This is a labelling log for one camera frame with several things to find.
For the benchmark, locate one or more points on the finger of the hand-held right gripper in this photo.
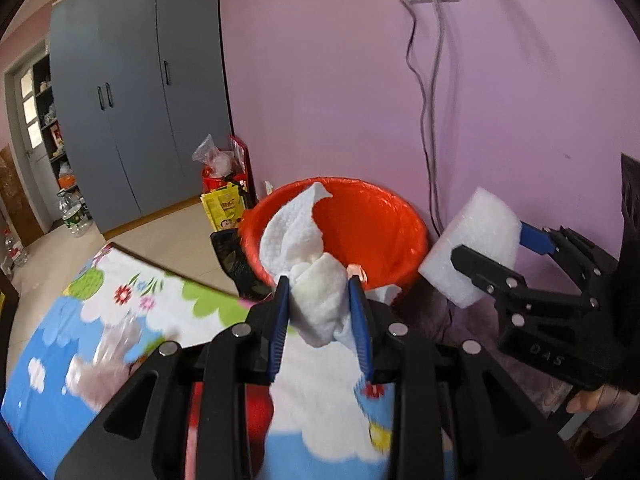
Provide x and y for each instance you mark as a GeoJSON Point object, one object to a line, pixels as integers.
{"type": "Point", "coordinates": [480, 270]}
{"type": "Point", "coordinates": [537, 239]}

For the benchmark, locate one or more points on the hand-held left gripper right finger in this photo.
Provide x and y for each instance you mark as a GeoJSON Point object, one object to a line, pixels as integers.
{"type": "Point", "coordinates": [360, 330]}

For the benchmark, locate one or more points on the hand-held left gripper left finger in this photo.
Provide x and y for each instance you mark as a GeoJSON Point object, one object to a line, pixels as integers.
{"type": "Point", "coordinates": [280, 330]}

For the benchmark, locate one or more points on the white foam block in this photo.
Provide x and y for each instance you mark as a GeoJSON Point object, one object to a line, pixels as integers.
{"type": "Point", "coordinates": [480, 230]}

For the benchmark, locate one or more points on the white paper towel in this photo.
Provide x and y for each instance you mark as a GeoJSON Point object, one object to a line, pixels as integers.
{"type": "Point", "coordinates": [295, 240]}

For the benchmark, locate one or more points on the white bin with red liner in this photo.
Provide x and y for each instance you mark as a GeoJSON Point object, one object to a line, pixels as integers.
{"type": "Point", "coordinates": [370, 230]}

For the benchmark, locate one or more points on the person's right hand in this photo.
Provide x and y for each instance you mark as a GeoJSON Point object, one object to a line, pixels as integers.
{"type": "Point", "coordinates": [595, 400]}

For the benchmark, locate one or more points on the black plastic bag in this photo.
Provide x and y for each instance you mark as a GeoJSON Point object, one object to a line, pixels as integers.
{"type": "Point", "coordinates": [230, 260]}

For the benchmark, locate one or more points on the yellow printed bag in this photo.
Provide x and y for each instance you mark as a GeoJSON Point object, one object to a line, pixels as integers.
{"type": "Point", "coordinates": [225, 207]}

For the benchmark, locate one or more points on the white plastic bag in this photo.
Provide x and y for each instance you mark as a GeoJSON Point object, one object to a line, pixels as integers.
{"type": "Point", "coordinates": [110, 355]}

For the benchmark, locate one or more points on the red shopping bag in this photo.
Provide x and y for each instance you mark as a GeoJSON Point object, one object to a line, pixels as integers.
{"type": "Point", "coordinates": [240, 160]}

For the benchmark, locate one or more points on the clear plastic bag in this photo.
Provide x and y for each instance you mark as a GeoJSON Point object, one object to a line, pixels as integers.
{"type": "Point", "coordinates": [215, 157]}

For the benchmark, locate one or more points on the cartoon printed blanket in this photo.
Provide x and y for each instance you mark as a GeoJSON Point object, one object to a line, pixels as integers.
{"type": "Point", "coordinates": [60, 320]}

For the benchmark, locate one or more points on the green label water bottle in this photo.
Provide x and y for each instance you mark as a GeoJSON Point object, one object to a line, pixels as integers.
{"type": "Point", "coordinates": [74, 215]}

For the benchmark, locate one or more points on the grey wardrobe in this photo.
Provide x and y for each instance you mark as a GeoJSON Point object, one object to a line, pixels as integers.
{"type": "Point", "coordinates": [125, 110]}

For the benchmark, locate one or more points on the red label water bottle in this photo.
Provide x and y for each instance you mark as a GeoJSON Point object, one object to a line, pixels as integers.
{"type": "Point", "coordinates": [15, 250]}

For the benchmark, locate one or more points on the brown wooden board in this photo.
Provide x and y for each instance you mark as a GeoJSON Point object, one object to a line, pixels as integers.
{"type": "Point", "coordinates": [15, 200]}

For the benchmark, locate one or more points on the dark storage shelf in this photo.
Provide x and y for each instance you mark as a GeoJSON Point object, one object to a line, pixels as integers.
{"type": "Point", "coordinates": [57, 130]}

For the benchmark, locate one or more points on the grey door with windows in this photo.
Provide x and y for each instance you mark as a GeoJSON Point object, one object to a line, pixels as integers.
{"type": "Point", "coordinates": [30, 150]}

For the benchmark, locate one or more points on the small white wall outlet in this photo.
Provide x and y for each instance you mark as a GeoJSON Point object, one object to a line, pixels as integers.
{"type": "Point", "coordinates": [268, 189]}

